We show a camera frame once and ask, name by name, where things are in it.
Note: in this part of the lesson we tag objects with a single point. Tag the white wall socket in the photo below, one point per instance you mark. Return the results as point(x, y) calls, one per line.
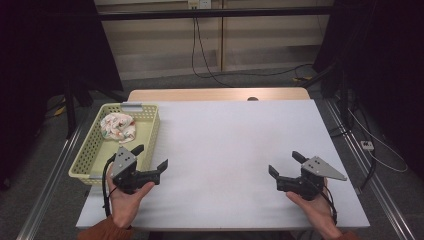
point(199, 4)

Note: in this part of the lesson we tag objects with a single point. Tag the aluminium rail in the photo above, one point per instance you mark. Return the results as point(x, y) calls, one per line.
point(370, 173)
point(50, 186)

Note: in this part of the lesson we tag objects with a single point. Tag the yellow-green plastic basket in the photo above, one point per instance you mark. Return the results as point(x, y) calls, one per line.
point(115, 143)

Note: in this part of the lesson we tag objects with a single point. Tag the person's right hand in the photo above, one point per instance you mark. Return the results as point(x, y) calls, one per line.
point(313, 208)

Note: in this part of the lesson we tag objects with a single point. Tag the person's left hand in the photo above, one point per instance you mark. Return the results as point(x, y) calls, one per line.
point(127, 200)

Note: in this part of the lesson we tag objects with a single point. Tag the white mat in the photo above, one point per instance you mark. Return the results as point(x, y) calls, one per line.
point(226, 160)

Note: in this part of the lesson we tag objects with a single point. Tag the black metal stand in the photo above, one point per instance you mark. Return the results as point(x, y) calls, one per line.
point(71, 106)
point(340, 96)

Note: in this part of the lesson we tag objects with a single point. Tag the black curtain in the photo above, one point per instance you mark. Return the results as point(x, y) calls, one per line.
point(383, 66)
point(50, 66)

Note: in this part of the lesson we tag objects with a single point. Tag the black horizontal bar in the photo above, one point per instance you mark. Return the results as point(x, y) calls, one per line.
point(213, 13)

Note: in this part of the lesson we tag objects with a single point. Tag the white patterned cloth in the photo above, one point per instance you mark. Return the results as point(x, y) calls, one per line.
point(118, 126)

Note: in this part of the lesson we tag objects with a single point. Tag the white power strip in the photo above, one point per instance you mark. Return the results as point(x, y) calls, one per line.
point(366, 145)

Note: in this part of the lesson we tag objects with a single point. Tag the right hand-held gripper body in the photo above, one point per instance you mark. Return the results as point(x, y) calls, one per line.
point(308, 180)

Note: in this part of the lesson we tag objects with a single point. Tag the wooden table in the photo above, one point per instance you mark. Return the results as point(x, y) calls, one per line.
point(200, 94)

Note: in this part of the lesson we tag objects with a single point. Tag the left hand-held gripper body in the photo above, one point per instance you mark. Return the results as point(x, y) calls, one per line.
point(124, 166)

